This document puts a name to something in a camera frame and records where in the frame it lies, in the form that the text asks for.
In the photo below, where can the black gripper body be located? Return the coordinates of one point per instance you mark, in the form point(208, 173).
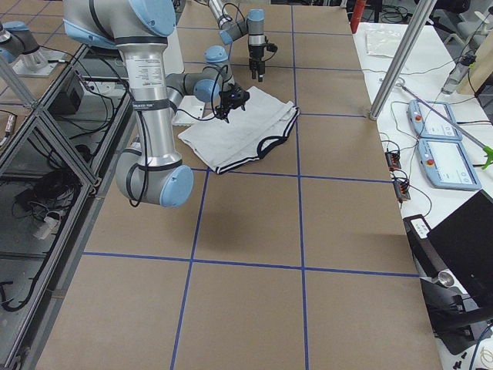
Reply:
point(254, 52)
point(226, 103)

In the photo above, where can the grey cartoon print t-shirt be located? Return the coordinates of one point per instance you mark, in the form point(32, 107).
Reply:
point(249, 134)

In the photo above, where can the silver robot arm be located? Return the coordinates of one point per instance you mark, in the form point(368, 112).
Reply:
point(252, 26)
point(151, 170)

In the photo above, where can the red cylinder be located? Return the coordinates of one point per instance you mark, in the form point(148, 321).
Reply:
point(358, 10)

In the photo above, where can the clear plastic bag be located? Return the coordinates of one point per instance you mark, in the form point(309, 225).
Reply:
point(382, 43)

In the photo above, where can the small orange circuit board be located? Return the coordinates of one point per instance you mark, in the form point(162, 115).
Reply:
point(393, 160)

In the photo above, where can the far blue teach pendant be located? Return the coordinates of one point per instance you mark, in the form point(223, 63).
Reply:
point(431, 125)

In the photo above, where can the blue teach pendant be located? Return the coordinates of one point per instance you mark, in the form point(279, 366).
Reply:
point(431, 125)
point(446, 165)

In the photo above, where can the near blue teach pendant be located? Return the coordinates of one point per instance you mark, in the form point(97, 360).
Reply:
point(446, 165)

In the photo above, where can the black laptop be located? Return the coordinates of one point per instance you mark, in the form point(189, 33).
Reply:
point(461, 243)

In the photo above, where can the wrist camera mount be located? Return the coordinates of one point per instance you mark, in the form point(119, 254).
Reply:
point(271, 47)

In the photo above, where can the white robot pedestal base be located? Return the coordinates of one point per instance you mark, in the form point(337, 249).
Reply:
point(190, 108)

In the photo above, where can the aluminium frame post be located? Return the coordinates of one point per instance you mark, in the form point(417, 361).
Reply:
point(411, 35)

